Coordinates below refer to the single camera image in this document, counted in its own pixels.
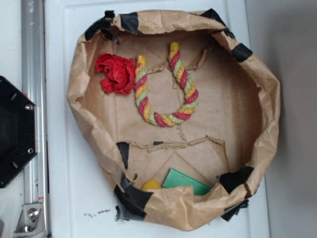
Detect green block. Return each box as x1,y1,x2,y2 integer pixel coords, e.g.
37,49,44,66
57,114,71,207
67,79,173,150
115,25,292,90
162,168,211,195

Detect yellow round block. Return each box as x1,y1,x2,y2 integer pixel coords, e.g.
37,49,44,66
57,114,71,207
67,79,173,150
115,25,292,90
141,180,162,191

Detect brown paper bag bin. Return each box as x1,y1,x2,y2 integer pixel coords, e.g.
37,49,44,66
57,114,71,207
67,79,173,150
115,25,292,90
67,9,280,231

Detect red crumpled cloth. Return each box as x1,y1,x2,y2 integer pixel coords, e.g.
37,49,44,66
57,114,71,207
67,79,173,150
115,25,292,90
95,54,135,95

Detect white plastic tray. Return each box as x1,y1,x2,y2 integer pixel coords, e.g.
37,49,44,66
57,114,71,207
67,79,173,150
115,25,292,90
45,0,270,238

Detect multicolour twisted rope toy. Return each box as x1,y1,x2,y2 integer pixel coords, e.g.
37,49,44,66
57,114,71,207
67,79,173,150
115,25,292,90
134,42,199,127

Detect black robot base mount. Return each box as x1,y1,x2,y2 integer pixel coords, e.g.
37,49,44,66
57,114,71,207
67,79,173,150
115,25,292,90
0,76,37,188

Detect aluminium extrusion rail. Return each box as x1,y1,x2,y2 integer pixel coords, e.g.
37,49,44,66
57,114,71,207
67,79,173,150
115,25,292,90
21,0,49,203

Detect metal corner bracket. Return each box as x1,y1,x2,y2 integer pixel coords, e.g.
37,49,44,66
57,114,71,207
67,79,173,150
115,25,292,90
13,203,47,238

